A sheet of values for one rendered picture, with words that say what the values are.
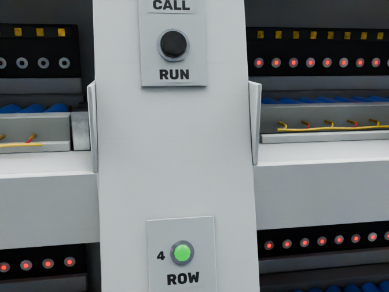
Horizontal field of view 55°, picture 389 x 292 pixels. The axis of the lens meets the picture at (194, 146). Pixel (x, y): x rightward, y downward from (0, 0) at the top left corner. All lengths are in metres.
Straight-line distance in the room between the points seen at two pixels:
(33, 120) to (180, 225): 0.13
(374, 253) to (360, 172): 0.23
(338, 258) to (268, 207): 0.23
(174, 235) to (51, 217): 0.07
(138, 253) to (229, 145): 0.08
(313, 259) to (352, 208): 0.18
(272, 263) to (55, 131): 0.27
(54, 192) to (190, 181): 0.08
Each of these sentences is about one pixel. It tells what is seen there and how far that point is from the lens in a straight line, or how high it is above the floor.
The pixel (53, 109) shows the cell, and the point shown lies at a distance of 0.33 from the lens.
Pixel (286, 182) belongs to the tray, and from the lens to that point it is 0.25.
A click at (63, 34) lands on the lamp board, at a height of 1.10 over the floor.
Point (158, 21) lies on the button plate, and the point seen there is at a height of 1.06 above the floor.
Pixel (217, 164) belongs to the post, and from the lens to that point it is 0.23.
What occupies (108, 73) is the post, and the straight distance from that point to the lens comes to 0.23.
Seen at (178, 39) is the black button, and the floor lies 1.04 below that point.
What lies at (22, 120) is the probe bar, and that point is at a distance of 0.28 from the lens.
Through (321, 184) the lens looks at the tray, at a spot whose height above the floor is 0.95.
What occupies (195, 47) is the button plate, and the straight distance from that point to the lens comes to 0.24.
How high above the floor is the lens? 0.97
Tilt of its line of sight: 3 degrees up
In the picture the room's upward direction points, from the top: 3 degrees counter-clockwise
